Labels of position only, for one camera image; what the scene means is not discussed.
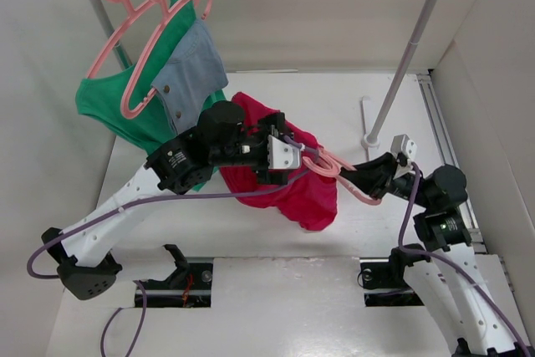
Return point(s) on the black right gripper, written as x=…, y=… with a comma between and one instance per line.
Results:
x=375, y=175

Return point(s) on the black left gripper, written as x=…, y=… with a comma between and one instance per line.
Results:
x=268, y=127

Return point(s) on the red t shirt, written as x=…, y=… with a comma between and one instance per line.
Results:
x=310, y=201

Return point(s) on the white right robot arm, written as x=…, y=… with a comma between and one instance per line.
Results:
x=434, y=255

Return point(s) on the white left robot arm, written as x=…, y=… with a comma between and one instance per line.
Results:
x=89, y=262

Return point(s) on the green t shirt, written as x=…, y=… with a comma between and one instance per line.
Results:
x=100, y=98

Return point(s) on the blue denim garment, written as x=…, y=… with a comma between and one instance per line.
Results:
x=193, y=73

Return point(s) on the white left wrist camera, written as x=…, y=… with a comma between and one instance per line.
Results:
x=282, y=156

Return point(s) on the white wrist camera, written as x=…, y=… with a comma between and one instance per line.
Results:
x=404, y=150
x=282, y=156

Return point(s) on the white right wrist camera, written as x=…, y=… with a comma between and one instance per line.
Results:
x=404, y=150

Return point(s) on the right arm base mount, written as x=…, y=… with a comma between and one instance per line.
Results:
x=382, y=288

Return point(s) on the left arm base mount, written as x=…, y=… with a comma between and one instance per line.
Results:
x=193, y=292

